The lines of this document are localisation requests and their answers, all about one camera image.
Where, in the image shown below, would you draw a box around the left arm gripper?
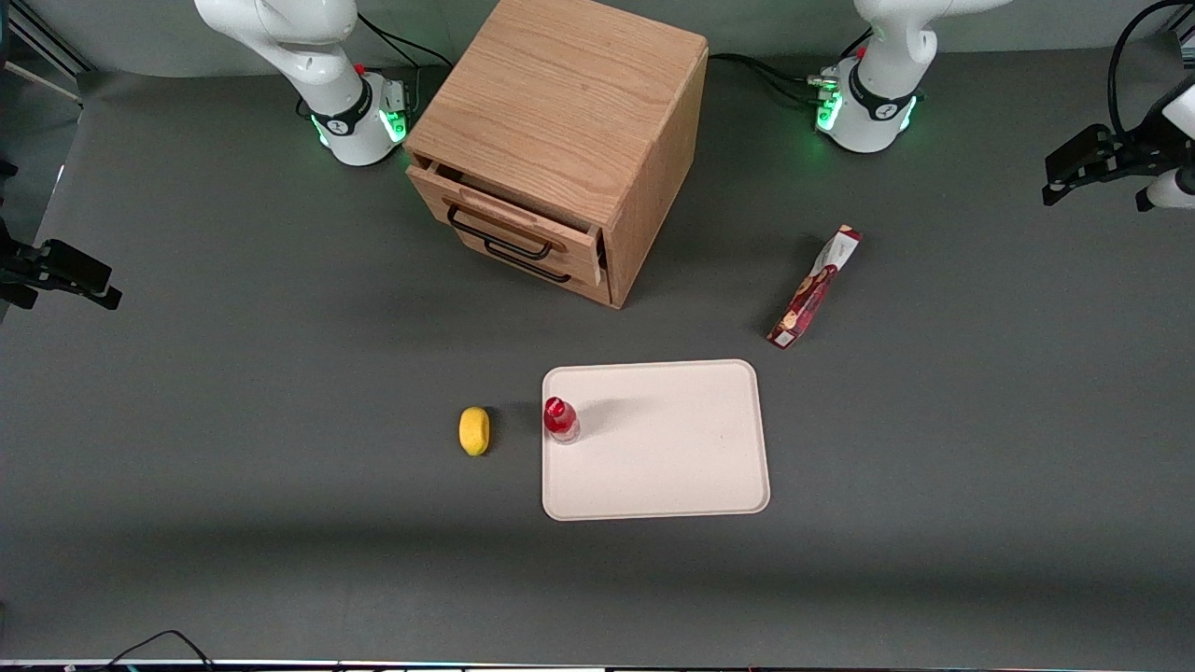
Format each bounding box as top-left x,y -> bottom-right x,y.
1042,77 -> 1195,207

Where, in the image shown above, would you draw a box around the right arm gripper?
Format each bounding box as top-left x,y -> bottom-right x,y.
0,219 -> 123,312

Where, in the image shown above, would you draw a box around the red cookie box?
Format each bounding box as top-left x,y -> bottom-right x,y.
766,224 -> 864,350

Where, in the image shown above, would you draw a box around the beige rectangular tray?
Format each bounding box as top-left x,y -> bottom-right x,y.
541,359 -> 772,522

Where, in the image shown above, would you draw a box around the yellow lemon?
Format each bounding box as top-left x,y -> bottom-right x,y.
458,406 -> 491,457

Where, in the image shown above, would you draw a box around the small red-capped bottle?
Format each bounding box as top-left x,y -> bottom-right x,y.
543,396 -> 582,445

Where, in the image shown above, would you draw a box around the wooden drawer cabinet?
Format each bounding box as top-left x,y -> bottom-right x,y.
403,0 -> 710,310

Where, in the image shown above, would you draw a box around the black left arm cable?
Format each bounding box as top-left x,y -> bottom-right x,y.
1107,0 -> 1195,133

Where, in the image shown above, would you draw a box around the aluminium frame rail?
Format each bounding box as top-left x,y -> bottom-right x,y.
0,0 -> 96,105

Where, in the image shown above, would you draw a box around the black left base cables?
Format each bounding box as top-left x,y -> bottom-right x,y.
707,28 -> 874,109

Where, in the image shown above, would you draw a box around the black base cables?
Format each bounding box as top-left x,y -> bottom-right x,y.
707,28 -> 874,109
297,13 -> 455,120

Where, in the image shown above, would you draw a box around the black cable at table edge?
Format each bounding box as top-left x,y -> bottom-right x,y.
105,630 -> 218,672

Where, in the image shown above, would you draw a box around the black right base cables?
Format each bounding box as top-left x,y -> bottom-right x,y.
297,13 -> 455,120

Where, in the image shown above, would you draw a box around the wide black drawer handle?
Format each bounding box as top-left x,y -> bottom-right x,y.
446,204 -> 555,261

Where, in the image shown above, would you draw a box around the wooden drawer, wide handle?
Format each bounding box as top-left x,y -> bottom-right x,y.
407,159 -> 606,287

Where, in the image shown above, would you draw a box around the narrow black drawer handle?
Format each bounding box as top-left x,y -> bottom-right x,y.
483,237 -> 573,285

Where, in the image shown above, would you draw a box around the wooden drawer, narrow handle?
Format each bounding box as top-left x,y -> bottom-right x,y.
457,229 -> 614,308

